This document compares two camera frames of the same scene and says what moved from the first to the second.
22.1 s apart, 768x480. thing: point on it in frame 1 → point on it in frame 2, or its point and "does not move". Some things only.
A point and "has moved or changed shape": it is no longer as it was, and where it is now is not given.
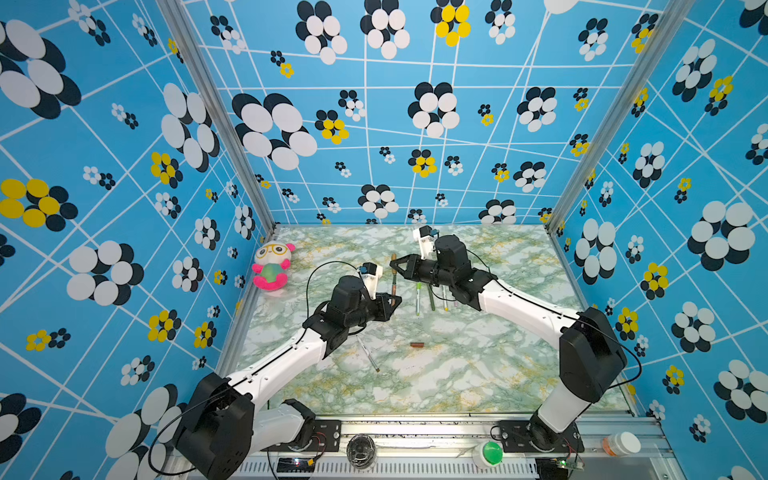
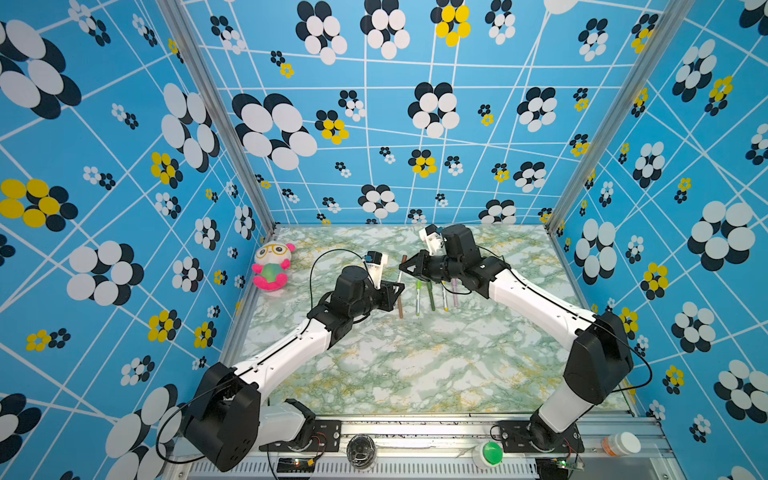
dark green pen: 431,297 does not move
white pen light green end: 418,298 does not move
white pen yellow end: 444,296 does not move
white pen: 363,345 has moved or changed shape
